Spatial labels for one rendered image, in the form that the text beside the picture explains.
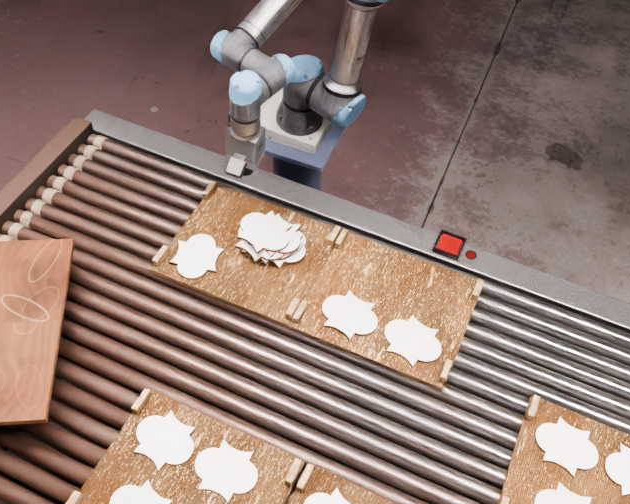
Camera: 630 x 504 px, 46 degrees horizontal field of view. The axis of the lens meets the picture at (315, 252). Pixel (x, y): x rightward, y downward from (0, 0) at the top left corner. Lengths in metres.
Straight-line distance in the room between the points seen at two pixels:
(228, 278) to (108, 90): 2.24
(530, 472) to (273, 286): 0.77
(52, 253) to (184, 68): 2.32
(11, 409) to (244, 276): 0.65
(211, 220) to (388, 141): 1.78
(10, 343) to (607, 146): 3.04
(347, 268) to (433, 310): 0.26
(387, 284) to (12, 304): 0.93
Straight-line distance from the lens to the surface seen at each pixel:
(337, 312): 1.89
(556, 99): 4.19
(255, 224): 2.00
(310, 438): 1.75
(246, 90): 1.75
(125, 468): 1.74
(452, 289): 1.99
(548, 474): 1.80
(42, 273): 1.93
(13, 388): 1.77
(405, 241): 2.09
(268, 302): 1.91
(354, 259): 2.00
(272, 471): 1.70
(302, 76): 2.22
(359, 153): 3.63
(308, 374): 1.82
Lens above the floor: 2.52
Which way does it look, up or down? 52 degrees down
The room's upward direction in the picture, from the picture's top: 3 degrees clockwise
